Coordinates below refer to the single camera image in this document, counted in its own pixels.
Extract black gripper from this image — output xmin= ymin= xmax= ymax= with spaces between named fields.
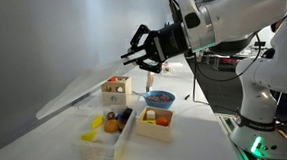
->
xmin=118 ymin=20 xmax=193 ymax=76

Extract white plastic lid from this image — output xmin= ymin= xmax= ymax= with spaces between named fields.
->
xmin=31 ymin=58 xmax=140 ymax=121

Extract robot base stand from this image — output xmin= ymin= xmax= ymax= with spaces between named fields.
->
xmin=217 ymin=109 xmax=287 ymax=160

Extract blue bowl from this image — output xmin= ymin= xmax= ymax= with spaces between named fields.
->
xmin=143 ymin=89 xmax=177 ymax=112

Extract wooden alphabet block tower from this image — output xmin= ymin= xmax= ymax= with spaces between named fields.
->
xmin=144 ymin=71 xmax=157 ymax=93

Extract clear plastic packaging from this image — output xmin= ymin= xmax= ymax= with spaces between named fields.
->
xmin=161 ymin=61 xmax=184 ymax=77

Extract metal spoon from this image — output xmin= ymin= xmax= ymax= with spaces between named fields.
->
xmin=131 ymin=89 xmax=149 ymax=100

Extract colourful beads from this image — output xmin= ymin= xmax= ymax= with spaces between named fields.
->
xmin=147 ymin=91 xmax=173 ymax=104

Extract wooden shape sorter box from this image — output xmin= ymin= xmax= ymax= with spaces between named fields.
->
xmin=99 ymin=75 xmax=134 ymax=108

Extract black block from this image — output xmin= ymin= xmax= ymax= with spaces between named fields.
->
xmin=121 ymin=107 xmax=134 ymax=120

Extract white wooden cylinder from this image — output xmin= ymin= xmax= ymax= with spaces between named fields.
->
xmin=145 ymin=109 xmax=156 ymax=122

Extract small blue block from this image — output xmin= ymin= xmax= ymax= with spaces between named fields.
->
xmin=113 ymin=112 xmax=124 ymax=121

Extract small yellow wooden piece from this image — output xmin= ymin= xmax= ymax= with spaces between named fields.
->
xmin=142 ymin=118 xmax=157 ymax=126

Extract brown wooden ball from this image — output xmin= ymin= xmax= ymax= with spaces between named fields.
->
xmin=104 ymin=111 xmax=116 ymax=121

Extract open wooden box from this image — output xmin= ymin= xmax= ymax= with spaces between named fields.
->
xmin=134 ymin=104 xmax=176 ymax=145

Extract orange yellow ball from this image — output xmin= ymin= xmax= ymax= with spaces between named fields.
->
xmin=103 ymin=119 xmax=120 ymax=134

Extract yellow wedge block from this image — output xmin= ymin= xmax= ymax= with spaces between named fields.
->
xmin=91 ymin=113 xmax=105 ymax=130

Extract flat yellow block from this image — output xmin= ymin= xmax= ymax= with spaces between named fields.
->
xmin=80 ymin=130 xmax=98 ymax=143

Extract transparent plastic container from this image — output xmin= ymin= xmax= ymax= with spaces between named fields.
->
xmin=67 ymin=89 xmax=146 ymax=160

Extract white round disc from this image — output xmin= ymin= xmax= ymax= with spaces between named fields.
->
xmin=80 ymin=143 xmax=107 ymax=160

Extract black computer monitor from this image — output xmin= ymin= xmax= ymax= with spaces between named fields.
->
xmin=253 ymin=40 xmax=267 ymax=49

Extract person with dark hair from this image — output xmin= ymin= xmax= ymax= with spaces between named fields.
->
xmin=269 ymin=21 xmax=281 ymax=34

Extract black hanging cable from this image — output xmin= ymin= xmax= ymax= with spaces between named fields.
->
xmin=188 ymin=50 xmax=242 ymax=118

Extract black looping arm cable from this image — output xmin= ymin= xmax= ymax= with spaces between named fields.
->
xmin=192 ymin=32 xmax=265 ymax=85

